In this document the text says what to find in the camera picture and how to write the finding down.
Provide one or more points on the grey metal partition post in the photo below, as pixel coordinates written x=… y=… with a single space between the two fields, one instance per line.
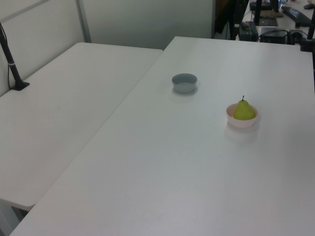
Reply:
x=83 y=22

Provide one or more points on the black keyboard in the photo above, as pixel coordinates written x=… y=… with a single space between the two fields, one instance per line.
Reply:
x=296 y=16

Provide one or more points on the black and green device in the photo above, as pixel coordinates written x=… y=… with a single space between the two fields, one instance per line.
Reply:
x=248 y=32

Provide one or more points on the black camera stand pole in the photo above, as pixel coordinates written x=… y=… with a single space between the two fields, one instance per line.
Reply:
x=12 y=70

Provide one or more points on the black upright monitor stand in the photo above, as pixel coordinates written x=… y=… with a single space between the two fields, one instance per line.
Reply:
x=258 y=12

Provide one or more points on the black electronics box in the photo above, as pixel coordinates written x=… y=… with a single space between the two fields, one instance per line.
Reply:
x=272 y=35

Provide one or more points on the black clamp stand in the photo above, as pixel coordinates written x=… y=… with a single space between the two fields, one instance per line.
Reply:
x=306 y=44

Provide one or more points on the green pear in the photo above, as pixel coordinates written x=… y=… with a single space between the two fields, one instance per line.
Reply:
x=243 y=111

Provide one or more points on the pink plastic bowl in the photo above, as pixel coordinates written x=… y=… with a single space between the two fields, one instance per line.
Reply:
x=240 y=123

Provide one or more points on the brown wooden board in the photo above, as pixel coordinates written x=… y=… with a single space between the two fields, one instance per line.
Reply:
x=269 y=13

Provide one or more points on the grey plastic bowl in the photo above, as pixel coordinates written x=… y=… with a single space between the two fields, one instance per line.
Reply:
x=184 y=86

